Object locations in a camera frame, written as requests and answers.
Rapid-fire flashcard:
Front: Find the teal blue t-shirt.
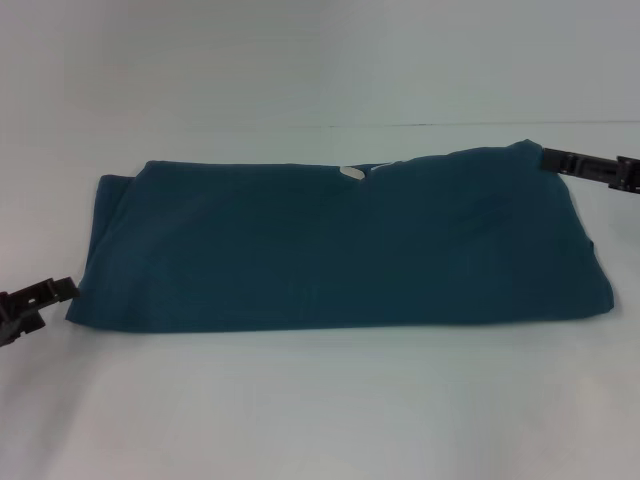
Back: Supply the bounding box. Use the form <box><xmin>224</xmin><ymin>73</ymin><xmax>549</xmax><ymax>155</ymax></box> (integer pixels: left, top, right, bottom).
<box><xmin>64</xmin><ymin>138</ymin><xmax>615</xmax><ymax>331</ymax></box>

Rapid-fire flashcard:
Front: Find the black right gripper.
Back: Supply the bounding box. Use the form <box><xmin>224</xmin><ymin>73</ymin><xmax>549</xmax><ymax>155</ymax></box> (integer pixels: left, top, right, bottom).
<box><xmin>539</xmin><ymin>146</ymin><xmax>640</xmax><ymax>194</ymax></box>

